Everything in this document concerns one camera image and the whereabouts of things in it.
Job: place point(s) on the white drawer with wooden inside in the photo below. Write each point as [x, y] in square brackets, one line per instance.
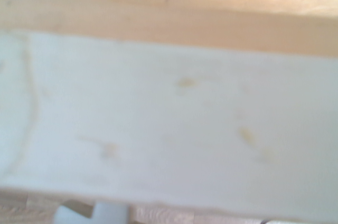
[169, 115]

